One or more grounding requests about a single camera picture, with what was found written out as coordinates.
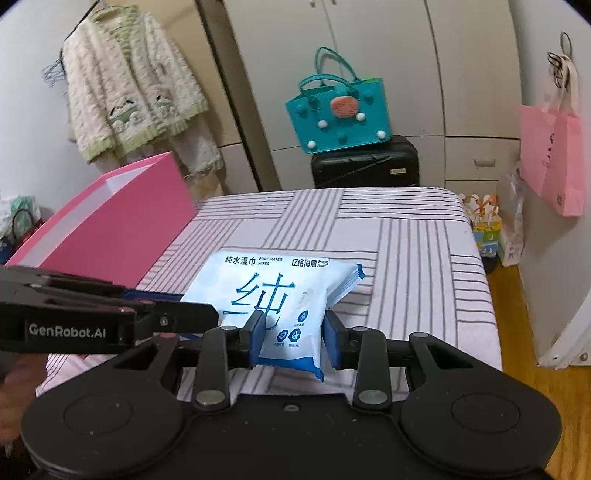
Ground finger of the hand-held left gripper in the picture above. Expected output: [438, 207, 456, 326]
[133, 299, 219, 345]
[0, 265, 186, 312]

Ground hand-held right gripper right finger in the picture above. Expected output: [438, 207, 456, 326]
[322, 310, 481, 411]

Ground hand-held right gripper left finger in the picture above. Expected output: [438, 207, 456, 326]
[104, 309, 267, 411]

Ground blue wet wipes pack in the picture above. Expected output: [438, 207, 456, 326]
[180, 250, 366, 384]

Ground pink cardboard box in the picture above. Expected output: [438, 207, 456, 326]
[4, 151, 198, 289]

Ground person's left hand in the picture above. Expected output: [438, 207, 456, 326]
[0, 354, 48, 440]

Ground striped bed sheet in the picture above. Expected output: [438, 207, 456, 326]
[37, 187, 503, 400]

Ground brown woven basket bag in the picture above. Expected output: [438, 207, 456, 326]
[9, 210, 44, 252]

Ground clear plastic bag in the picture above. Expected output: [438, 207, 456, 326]
[0, 194, 42, 241]

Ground white fuzzy pants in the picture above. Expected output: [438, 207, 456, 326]
[166, 111, 225, 185]

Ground black suitcase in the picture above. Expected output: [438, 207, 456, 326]
[310, 135, 420, 189]

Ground yellow green gift bag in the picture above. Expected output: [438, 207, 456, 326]
[462, 193, 503, 259]

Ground white plastic bag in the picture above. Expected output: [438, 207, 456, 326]
[498, 167, 527, 268]

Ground teal felt tote bag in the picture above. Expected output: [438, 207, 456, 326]
[285, 46, 392, 155]

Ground white green fuzzy jacket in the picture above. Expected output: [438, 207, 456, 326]
[62, 4, 209, 162]

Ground white door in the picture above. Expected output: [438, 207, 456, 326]
[536, 258, 591, 370]

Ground beige wardrobe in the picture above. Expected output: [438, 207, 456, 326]
[198, 0, 527, 195]

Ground pink shopping bag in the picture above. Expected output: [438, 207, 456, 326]
[519, 55, 586, 217]

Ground blue wire hangers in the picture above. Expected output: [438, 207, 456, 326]
[41, 58, 68, 86]

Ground black hair ties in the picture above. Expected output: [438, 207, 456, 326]
[546, 31, 574, 90]

